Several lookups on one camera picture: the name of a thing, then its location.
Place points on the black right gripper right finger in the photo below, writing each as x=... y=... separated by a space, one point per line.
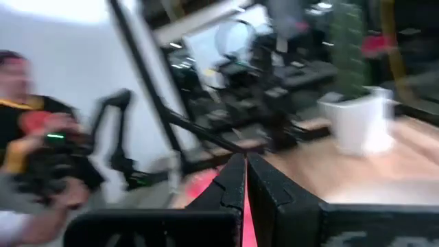
x=284 y=219

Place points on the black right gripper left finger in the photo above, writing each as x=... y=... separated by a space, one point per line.
x=219 y=226

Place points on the pink translucent plate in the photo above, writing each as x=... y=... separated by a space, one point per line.
x=249 y=223

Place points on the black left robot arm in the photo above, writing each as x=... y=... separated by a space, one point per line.
x=247 y=89

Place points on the white square plant pot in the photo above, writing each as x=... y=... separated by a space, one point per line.
x=360 y=123

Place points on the black articulated stand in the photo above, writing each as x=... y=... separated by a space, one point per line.
x=120 y=151

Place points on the black handheld control device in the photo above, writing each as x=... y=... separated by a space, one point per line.
x=58 y=164

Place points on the green cactus plant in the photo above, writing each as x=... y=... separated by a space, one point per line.
x=348 y=51

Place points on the red object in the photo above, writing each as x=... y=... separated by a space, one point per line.
x=376 y=45

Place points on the person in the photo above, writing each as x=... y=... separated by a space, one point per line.
x=24 y=113

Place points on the black metal shelf frame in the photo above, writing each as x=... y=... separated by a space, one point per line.
x=151 y=85

